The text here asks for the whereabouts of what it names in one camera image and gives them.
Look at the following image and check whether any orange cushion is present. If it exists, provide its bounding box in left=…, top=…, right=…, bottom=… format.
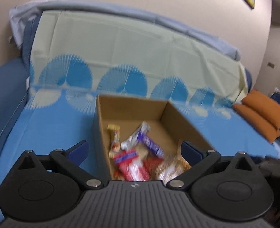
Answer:
left=242, top=90, right=280, bottom=130
left=232, top=102, right=280, bottom=143

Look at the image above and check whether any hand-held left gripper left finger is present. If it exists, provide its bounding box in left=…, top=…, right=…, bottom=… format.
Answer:
left=10, top=141, right=105, bottom=191

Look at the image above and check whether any clear zip bag granola bar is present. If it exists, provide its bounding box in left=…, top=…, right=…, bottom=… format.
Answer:
left=120, top=121, right=151, bottom=150

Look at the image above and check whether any yellow snack bar packet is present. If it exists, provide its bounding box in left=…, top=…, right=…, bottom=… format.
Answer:
left=107, top=124, right=121, bottom=158

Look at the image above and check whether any red square snack packet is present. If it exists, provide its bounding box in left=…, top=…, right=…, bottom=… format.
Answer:
left=142, top=157, right=164, bottom=179

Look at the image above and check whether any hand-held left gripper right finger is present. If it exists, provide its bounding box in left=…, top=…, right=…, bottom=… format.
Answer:
left=166, top=141, right=260, bottom=190

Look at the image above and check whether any blue fan printed sheet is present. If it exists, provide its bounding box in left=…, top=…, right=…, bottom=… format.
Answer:
left=0, top=11, right=280, bottom=219

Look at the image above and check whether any golden fried snack bag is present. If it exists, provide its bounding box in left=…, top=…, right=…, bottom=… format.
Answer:
left=156, top=154, right=192, bottom=181

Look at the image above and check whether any red and white snack packet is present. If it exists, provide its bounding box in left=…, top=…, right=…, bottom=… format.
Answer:
left=113, top=148, right=151, bottom=181

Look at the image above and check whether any purple cartoon snack packet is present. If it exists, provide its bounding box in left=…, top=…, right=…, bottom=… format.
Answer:
left=137, top=133, right=164, bottom=158

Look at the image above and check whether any cardboard box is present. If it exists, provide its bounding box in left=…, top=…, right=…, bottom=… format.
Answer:
left=94, top=94, right=215, bottom=187

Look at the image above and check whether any blue sofa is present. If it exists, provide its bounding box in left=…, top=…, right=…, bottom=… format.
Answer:
left=0, top=18, right=253, bottom=219

